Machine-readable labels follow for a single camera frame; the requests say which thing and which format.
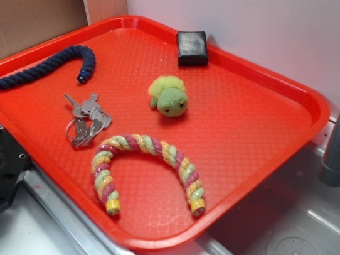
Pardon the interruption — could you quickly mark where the red plastic tray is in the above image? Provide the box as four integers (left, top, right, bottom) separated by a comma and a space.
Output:
0, 16, 330, 250

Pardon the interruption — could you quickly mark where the green plush turtle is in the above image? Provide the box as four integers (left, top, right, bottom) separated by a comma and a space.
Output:
148, 75, 188, 117

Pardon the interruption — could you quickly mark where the bunch of silver keys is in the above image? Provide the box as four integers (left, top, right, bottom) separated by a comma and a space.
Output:
64, 92, 112, 149

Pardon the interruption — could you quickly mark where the black rectangular block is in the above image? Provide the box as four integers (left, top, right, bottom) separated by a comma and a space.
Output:
176, 31, 209, 67

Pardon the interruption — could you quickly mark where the grey toy sink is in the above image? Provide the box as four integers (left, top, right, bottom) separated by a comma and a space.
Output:
139, 144, 340, 255

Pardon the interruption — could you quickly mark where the multicolour twisted rope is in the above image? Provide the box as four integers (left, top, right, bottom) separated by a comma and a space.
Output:
85, 128, 215, 230

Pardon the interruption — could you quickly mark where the navy blue rope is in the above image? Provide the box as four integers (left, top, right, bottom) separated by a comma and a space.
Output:
0, 33, 100, 105

